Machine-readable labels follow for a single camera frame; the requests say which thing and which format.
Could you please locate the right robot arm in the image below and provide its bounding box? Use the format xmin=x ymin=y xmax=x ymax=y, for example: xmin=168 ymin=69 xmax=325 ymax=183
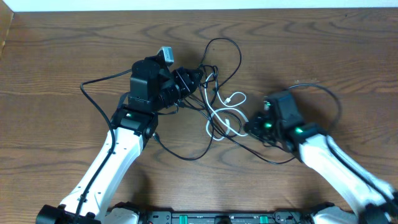
xmin=244 ymin=90 xmax=397 ymax=223

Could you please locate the left camera cable black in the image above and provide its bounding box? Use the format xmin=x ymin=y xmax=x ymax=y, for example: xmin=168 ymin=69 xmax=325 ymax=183
xmin=62 ymin=69 xmax=143 ymax=223

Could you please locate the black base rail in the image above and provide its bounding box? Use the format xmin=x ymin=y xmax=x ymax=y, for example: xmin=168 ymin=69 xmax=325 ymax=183
xmin=105 ymin=201 xmax=358 ymax=224

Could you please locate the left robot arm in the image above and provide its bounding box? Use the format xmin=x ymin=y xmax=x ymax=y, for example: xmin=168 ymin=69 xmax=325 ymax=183
xmin=36 ymin=56 xmax=203 ymax=223

